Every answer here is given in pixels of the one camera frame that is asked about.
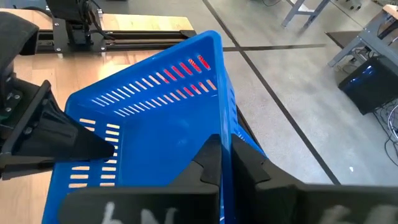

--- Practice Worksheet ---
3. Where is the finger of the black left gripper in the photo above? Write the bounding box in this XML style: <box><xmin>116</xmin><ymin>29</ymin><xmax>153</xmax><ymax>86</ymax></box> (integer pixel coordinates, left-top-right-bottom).
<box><xmin>0</xmin><ymin>157</ymin><xmax>54</xmax><ymax>182</ymax></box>
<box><xmin>0</xmin><ymin>79</ymin><xmax>116</xmax><ymax>162</ymax></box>

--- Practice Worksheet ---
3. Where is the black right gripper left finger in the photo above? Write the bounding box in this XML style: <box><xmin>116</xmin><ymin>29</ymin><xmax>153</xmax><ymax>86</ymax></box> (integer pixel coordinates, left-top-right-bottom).
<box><xmin>58</xmin><ymin>133</ymin><xmax>223</xmax><ymax>224</ymax></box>

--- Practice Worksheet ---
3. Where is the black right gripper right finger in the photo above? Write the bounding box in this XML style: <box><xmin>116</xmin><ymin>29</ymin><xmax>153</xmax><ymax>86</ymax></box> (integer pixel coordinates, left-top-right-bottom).
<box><xmin>231</xmin><ymin>133</ymin><xmax>398</xmax><ymax>224</ymax></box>

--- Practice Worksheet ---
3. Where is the blue plastic slotted basket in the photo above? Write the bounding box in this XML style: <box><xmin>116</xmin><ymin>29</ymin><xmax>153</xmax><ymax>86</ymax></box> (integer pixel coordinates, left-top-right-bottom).
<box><xmin>42</xmin><ymin>30</ymin><xmax>269</xmax><ymax>224</ymax></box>

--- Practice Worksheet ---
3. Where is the black computer tower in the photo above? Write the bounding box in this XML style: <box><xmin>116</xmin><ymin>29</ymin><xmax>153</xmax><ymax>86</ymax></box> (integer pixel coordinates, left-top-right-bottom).
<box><xmin>338</xmin><ymin>55</ymin><xmax>398</xmax><ymax>116</ymax></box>

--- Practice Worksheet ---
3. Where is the grey metal desk frame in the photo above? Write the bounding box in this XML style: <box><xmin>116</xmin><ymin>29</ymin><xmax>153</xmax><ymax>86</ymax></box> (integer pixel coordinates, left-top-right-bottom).
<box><xmin>326</xmin><ymin>3</ymin><xmax>398</xmax><ymax>68</ymax></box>
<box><xmin>281</xmin><ymin>0</ymin><xmax>331</xmax><ymax>29</ymax></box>

